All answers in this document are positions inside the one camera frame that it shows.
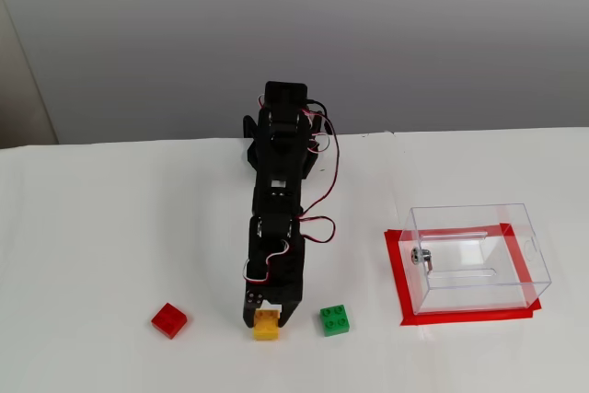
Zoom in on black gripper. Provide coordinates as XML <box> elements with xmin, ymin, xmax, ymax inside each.
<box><xmin>241</xmin><ymin>235</ymin><xmax>306</xmax><ymax>328</ymax></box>

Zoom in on yellow lego brick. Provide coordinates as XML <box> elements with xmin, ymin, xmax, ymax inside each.
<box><xmin>252</xmin><ymin>307</ymin><xmax>283</xmax><ymax>342</ymax></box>

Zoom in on green lego brick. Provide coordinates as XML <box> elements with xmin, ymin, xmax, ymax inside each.
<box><xmin>319</xmin><ymin>304</ymin><xmax>353</xmax><ymax>338</ymax></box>

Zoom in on red lego brick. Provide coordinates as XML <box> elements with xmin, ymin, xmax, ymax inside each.
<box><xmin>150</xmin><ymin>302</ymin><xmax>189</xmax><ymax>341</ymax></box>

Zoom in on transparent plastic box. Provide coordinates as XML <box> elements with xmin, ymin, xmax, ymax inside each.
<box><xmin>398</xmin><ymin>202</ymin><xmax>552</xmax><ymax>317</ymax></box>

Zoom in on silver cam lock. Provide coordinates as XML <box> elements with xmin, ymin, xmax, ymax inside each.
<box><xmin>410</xmin><ymin>248</ymin><xmax>434</xmax><ymax>273</ymax></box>

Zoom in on gripper servo cable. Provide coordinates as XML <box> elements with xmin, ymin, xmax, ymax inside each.
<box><xmin>241</xmin><ymin>238</ymin><xmax>292</xmax><ymax>285</ymax></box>

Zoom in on wrist servo cable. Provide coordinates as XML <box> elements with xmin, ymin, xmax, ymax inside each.
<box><xmin>296</xmin><ymin>214</ymin><xmax>336</xmax><ymax>244</ymax></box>

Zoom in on red tape frame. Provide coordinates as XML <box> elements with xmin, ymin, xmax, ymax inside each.
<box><xmin>384</xmin><ymin>222</ymin><xmax>543</xmax><ymax>329</ymax></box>

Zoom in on long arm servo cable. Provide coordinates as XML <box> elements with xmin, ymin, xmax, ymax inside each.
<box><xmin>298</xmin><ymin>98</ymin><xmax>341</xmax><ymax>220</ymax></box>

